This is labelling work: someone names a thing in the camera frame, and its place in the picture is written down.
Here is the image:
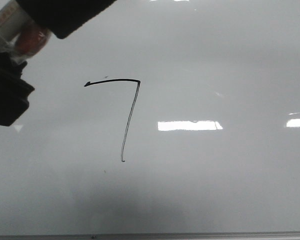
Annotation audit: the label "white whiteboard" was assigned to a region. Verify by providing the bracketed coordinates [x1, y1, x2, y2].
[0, 0, 300, 240]

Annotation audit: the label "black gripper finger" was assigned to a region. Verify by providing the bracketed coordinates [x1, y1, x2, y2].
[0, 52, 35, 127]
[17, 0, 116, 39]

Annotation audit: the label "whiteboard marker with grey wrap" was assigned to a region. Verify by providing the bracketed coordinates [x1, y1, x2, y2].
[0, 0, 52, 65]

